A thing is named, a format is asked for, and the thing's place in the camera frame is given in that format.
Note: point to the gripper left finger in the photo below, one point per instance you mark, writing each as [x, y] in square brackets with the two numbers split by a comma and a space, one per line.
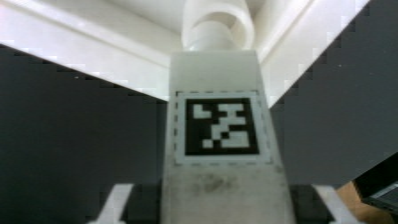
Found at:
[82, 136]

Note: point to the white table leg with tag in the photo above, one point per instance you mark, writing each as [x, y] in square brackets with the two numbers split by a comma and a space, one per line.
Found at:
[224, 186]

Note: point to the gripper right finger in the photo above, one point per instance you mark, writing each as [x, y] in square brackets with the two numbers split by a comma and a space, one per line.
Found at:
[336, 114]

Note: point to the white square table top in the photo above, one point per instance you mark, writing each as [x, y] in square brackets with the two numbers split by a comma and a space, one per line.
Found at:
[111, 37]

